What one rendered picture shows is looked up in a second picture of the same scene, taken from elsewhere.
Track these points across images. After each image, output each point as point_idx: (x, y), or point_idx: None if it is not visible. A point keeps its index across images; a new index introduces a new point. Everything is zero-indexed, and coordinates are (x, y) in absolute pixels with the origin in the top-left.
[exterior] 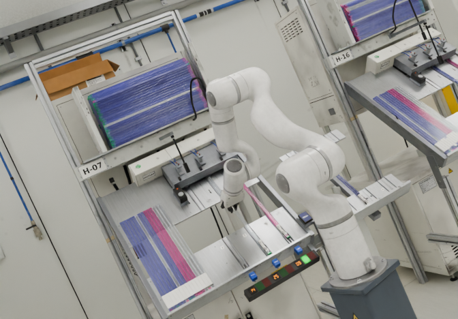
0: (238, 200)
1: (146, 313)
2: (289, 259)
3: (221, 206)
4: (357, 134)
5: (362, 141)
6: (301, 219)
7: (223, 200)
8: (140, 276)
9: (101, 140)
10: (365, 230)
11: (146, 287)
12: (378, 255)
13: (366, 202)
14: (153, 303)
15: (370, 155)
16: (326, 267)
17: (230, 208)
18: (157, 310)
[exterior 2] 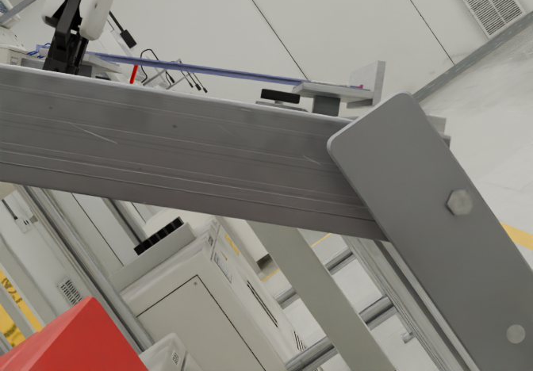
0: (101, 23)
1: (331, 145)
2: (193, 364)
3: (60, 25)
4: (32, 190)
5: (50, 204)
6: (281, 92)
7: None
8: (42, 70)
9: None
10: (305, 239)
11: (156, 88)
12: (350, 303)
13: (345, 85)
14: (215, 211)
15: (77, 239)
16: (377, 247)
17: (72, 65)
18: (297, 200)
